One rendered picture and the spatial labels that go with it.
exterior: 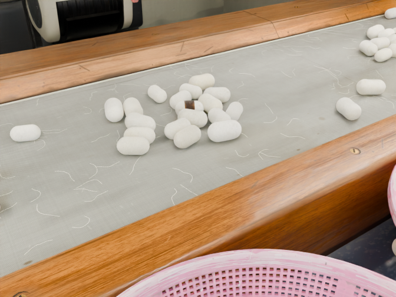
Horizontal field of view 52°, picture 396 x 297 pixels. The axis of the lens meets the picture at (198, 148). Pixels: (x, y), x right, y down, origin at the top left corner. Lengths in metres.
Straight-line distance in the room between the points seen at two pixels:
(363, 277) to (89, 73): 0.44
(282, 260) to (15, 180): 0.26
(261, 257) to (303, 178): 0.10
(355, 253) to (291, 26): 0.47
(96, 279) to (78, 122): 0.26
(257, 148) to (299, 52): 0.30
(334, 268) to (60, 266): 0.18
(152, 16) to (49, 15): 1.84
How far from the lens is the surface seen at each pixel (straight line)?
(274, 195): 0.34
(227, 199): 0.33
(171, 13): 2.89
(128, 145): 0.42
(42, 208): 0.38
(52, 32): 1.04
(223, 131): 0.43
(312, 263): 0.29
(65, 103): 0.55
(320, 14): 0.85
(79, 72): 0.60
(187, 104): 0.48
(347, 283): 0.30
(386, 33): 0.79
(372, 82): 0.58
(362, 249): 0.44
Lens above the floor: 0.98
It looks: 34 degrees down
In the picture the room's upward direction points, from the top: straight up
